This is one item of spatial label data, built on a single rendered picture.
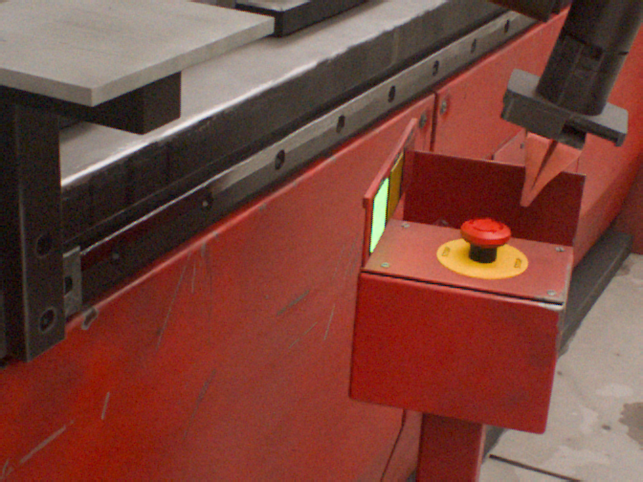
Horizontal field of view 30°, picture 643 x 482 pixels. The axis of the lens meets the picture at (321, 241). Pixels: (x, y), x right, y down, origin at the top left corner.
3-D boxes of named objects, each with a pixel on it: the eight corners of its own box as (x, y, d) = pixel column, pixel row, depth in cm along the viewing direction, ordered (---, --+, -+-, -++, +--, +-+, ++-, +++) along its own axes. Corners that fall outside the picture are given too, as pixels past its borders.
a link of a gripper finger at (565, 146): (476, 169, 106) (515, 74, 102) (552, 199, 106) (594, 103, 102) (466, 197, 100) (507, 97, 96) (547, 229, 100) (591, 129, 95)
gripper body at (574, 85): (506, 86, 103) (539, 6, 99) (619, 129, 102) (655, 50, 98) (498, 109, 97) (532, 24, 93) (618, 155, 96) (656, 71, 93)
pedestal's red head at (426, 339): (544, 437, 94) (578, 229, 87) (346, 401, 97) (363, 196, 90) (563, 323, 112) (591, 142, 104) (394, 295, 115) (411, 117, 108)
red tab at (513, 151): (498, 205, 166) (505, 158, 163) (485, 201, 167) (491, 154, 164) (533, 172, 178) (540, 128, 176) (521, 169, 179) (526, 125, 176)
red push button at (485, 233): (503, 280, 93) (509, 238, 92) (453, 272, 94) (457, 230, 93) (509, 259, 97) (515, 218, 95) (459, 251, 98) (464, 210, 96)
